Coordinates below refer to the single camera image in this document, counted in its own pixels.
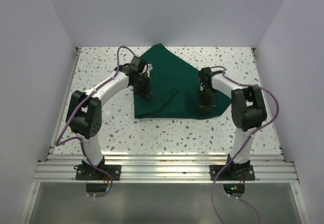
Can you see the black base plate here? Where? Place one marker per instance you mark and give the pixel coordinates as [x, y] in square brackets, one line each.
[232, 173]
[87, 172]

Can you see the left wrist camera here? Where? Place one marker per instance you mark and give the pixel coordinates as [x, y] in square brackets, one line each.
[137, 65]

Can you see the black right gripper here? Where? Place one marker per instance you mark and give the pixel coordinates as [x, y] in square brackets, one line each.
[205, 105]

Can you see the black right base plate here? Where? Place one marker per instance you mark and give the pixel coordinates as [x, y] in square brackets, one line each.
[232, 173]

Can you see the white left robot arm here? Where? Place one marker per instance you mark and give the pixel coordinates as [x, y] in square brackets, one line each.
[84, 116]

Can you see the dark green surgical cloth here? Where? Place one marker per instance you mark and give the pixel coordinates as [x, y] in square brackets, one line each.
[174, 89]

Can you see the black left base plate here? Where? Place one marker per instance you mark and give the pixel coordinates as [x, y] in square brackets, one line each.
[87, 172]

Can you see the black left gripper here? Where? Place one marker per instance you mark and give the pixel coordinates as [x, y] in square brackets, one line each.
[146, 91]

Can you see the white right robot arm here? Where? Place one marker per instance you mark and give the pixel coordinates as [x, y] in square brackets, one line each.
[248, 112]

